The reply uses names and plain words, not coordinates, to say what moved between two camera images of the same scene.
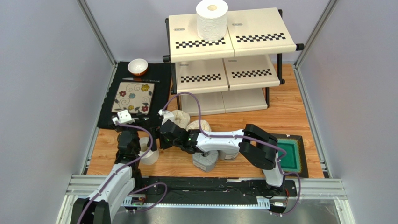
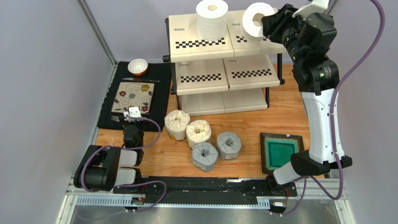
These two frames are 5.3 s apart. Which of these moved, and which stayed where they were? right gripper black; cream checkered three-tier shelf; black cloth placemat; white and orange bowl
Moved: right gripper black
Stayed: white and orange bowl; cream checkered three-tier shelf; black cloth placemat
